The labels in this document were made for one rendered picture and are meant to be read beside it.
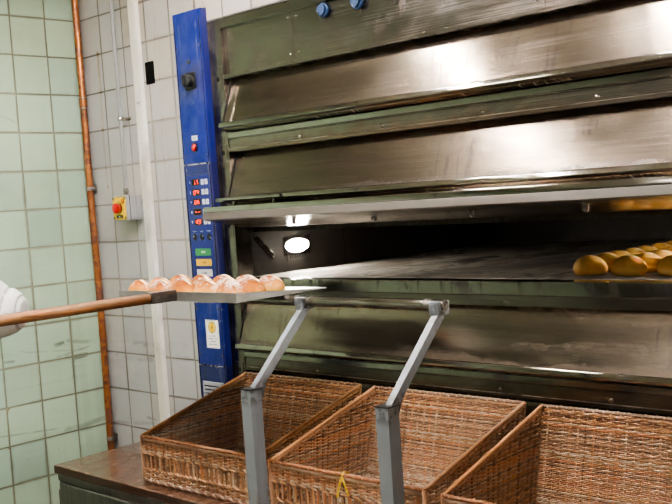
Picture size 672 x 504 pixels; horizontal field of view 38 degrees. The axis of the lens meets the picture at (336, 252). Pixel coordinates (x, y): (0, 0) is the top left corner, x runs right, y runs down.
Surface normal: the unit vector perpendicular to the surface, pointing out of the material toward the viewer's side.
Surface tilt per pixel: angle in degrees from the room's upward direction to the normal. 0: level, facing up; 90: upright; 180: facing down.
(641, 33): 70
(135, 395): 90
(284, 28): 90
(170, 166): 90
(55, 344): 90
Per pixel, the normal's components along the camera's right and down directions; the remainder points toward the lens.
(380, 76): -0.67, -0.26
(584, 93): -0.69, 0.09
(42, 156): 0.72, -0.01
